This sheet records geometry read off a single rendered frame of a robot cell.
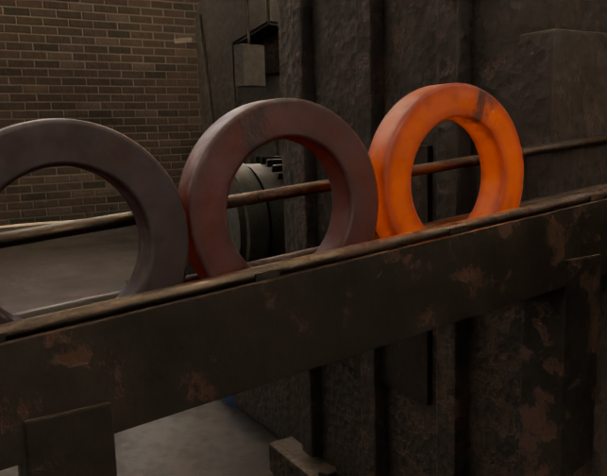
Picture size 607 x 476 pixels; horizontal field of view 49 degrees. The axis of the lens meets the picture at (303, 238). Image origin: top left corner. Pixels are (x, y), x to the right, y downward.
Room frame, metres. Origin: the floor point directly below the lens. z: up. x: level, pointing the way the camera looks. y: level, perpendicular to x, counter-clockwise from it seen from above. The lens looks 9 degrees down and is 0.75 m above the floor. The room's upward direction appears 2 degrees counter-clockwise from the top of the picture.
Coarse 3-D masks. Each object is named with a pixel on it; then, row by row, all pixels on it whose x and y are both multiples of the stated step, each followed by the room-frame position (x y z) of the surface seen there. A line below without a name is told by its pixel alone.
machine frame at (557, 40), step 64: (320, 0) 1.30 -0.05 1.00; (384, 0) 1.13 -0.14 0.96; (448, 0) 0.96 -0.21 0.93; (512, 0) 0.90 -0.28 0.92; (576, 0) 0.95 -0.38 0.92; (320, 64) 1.30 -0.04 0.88; (384, 64) 1.13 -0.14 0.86; (448, 64) 0.96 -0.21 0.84; (512, 64) 0.90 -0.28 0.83; (576, 64) 0.87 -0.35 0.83; (448, 128) 0.96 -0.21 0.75; (576, 128) 0.87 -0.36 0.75; (448, 192) 0.96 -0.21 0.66; (512, 320) 0.89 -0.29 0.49; (320, 384) 1.32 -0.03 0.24; (384, 384) 1.13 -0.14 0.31; (448, 384) 0.96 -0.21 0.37; (512, 384) 0.89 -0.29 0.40; (320, 448) 1.32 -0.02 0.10; (384, 448) 1.13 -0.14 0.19; (448, 448) 0.96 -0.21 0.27; (512, 448) 0.89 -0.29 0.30
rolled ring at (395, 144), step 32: (416, 96) 0.64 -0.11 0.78; (448, 96) 0.64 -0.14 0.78; (480, 96) 0.67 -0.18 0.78; (384, 128) 0.63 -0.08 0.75; (416, 128) 0.62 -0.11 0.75; (480, 128) 0.68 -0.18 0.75; (512, 128) 0.69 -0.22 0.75; (384, 160) 0.61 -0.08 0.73; (480, 160) 0.71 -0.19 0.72; (512, 160) 0.69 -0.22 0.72; (384, 192) 0.61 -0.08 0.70; (480, 192) 0.71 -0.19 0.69; (512, 192) 0.69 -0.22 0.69; (384, 224) 0.62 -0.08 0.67; (416, 224) 0.62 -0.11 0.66
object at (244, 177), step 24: (240, 168) 1.91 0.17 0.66; (264, 168) 1.97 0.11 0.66; (240, 192) 1.85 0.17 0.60; (240, 216) 1.82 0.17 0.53; (264, 216) 1.83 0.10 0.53; (240, 240) 1.81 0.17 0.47; (264, 240) 1.83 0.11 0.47; (264, 384) 1.61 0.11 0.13; (288, 384) 1.52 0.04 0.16; (264, 408) 1.62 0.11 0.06; (288, 408) 1.52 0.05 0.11; (288, 432) 1.52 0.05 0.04
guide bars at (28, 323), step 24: (600, 192) 0.74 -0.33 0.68; (480, 216) 0.65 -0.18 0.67; (504, 216) 0.66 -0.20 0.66; (528, 216) 0.69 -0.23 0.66; (384, 240) 0.59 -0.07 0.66; (408, 240) 0.60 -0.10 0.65; (264, 264) 0.53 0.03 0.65; (288, 264) 0.54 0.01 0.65; (312, 264) 0.55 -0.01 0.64; (168, 288) 0.49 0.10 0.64; (192, 288) 0.49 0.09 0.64; (216, 288) 0.50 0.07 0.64; (72, 312) 0.45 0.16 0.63; (96, 312) 0.46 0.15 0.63; (120, 312) 0.47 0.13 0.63; (0, 336) 0.42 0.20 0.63; (24, 336) 0.43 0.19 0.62
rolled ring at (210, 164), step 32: (224, 128) 0.53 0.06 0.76; (256, 128) 0.55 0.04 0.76; (288, 128) 0.56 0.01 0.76; (320, 128) 0.58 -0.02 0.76; (192, 160) 0.54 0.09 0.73; (224, 160) 0.53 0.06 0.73; (320, 160) 0.61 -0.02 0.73; (352, 160) 0.60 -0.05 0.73; (192, 192) 0.52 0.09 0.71; (224, 192) 0.53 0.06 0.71; (352, 192) 0.60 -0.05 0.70; (192, 224) 0.52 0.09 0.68; (224, 224) 0.53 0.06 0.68; (352, 224) 0.59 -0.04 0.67; (192, 256) 0.53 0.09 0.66; (224, 256) 0.53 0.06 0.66
